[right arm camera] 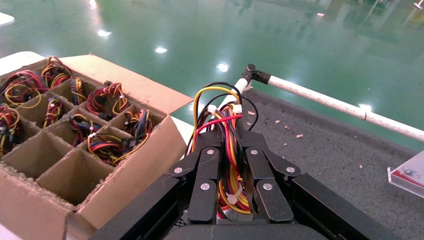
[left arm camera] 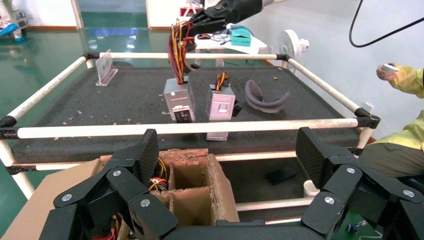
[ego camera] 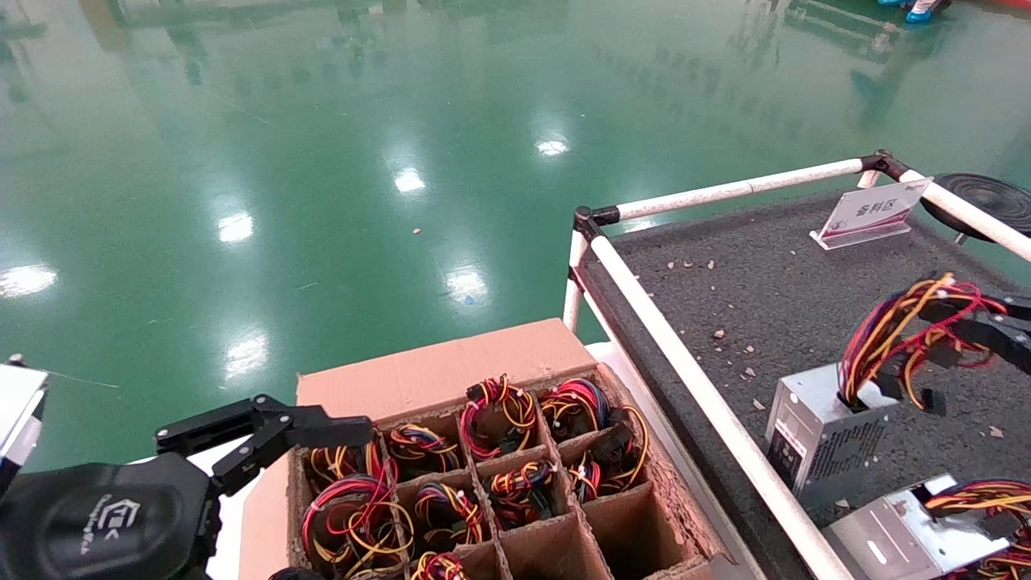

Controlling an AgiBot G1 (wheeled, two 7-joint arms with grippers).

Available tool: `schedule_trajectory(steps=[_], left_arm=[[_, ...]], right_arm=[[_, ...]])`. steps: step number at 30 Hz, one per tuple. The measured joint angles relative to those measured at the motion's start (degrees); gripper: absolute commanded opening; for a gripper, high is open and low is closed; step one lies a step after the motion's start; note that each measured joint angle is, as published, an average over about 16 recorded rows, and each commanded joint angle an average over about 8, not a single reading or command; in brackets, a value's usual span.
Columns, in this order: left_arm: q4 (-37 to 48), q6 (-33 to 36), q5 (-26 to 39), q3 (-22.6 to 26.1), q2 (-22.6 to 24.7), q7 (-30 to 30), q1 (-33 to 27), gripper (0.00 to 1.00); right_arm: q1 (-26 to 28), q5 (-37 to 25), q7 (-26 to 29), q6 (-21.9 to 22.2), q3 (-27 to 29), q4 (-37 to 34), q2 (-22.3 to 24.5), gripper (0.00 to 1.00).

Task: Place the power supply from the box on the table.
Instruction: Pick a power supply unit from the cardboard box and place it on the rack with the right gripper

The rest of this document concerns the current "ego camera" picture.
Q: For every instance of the clear acrylic sign holder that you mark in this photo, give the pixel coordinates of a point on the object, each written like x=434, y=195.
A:
x=874, y=211

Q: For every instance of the brown cardboard box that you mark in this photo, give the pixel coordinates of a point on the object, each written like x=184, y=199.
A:
x=451, y=362

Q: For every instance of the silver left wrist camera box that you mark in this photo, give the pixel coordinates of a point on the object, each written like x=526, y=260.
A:
x=20, y=411

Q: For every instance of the black round disc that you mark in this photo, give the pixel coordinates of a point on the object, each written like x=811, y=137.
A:
x=991, y=197

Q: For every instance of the person with blue shoe covers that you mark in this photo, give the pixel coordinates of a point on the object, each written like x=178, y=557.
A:
x=920, y=14

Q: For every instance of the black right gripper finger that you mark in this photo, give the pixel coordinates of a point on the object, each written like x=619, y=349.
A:
x=1016, y=306
x=999, y=338

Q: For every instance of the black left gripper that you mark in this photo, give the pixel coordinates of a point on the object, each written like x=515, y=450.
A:
x=105, y=524

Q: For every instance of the cardboard divider insert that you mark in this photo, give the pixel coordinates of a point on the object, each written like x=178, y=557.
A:
x=548, y=556

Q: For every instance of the white frame leg pipe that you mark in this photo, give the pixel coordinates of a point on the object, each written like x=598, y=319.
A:
x=575, y=282

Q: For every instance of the white-railed cart with mat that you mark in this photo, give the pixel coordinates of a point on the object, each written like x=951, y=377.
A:
x=773, y=306

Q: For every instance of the black pipe corner connector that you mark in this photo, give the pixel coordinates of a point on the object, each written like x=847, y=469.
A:
x=592, y=219
x=884, y=163

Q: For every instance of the long white frame pipe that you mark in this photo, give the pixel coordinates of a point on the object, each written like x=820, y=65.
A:
x=644, y=310

